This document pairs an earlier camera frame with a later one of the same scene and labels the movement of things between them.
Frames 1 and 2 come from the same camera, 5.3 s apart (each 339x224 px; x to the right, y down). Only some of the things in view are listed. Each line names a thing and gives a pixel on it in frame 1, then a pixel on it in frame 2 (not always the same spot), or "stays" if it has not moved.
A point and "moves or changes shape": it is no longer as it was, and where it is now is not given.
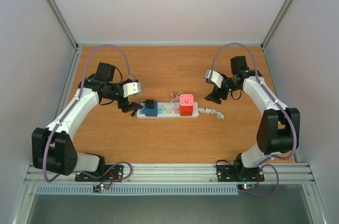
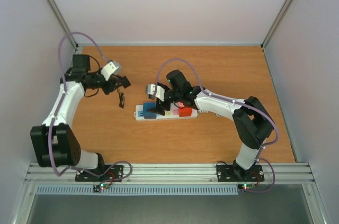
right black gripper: (218, 94) to (161, 108)
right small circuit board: (244, 186) stays
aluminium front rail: (181, 173) stays
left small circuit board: (97, 188) stays
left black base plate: (111, 173) stays
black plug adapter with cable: (149, 103) moves or changes shape
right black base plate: (233, 173) stays
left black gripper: (125, 106) to (110, 86)
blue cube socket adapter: (150, 112) stays
